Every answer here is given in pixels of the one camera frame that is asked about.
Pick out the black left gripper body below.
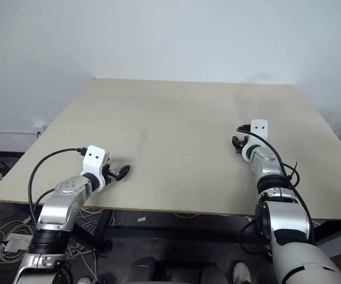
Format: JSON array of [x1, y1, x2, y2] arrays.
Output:
[[101, 163, 114, 185]]

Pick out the white power adapter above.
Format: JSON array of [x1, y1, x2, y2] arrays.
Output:
[[2, 233, 30, 253]]

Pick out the white shoe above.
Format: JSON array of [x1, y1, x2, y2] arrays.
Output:
[[231, 260, 253, 284]]

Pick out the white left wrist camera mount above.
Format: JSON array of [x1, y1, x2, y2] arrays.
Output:
[[79, 145, 110, 193]]

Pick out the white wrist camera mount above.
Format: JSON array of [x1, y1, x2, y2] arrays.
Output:
[[241, 118, 269, 162], [79, 145, 110, 193]]

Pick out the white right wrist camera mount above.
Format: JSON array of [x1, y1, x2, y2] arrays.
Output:
[[241, 118, 269, 162]]

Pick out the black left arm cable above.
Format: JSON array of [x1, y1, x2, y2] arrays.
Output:
[[28, 147, 88, 227]]

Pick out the white wall socket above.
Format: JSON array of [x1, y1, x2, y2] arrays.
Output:
[[35, 122, 49, 137]]

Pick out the black table frame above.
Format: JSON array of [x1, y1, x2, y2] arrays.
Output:
[[69, 206, 341, 259]]

